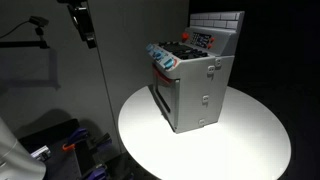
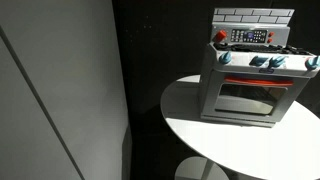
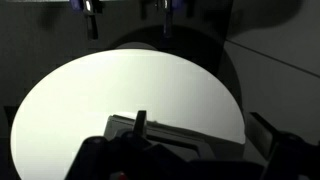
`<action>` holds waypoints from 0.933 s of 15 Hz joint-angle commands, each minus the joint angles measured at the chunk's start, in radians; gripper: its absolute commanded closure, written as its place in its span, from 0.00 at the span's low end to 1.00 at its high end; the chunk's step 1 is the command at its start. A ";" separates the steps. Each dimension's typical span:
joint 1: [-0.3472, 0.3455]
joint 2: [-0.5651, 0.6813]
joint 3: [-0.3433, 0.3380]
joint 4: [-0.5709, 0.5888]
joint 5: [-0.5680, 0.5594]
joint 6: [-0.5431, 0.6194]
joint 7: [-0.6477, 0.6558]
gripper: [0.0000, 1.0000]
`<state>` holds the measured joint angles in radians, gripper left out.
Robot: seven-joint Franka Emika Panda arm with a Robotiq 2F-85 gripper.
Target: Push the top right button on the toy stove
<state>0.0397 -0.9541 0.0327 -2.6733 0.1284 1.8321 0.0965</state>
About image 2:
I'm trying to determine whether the grey toy stove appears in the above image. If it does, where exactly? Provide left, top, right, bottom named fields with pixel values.
left=198, top=7, right=320, bottom=129

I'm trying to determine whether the blue stove knob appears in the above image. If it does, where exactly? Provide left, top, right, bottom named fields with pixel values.
left=218, top=50, right=233, bottom=66
left=268, top=55, right=288, bottom=69
left=305, top=55, right=320, bottom=71
left=249, top=54, right=270, bottom=67

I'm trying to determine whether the red round dial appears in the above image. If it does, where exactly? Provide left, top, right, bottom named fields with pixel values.
left=213, top=29, right=228, bottom=43

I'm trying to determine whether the white round table base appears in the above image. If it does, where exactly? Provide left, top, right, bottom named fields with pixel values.
left=174, top=156, right=230, bottom=180

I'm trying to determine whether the red oven door handle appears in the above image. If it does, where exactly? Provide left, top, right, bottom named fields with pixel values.
left=223, top=75, right=295, bottom=87

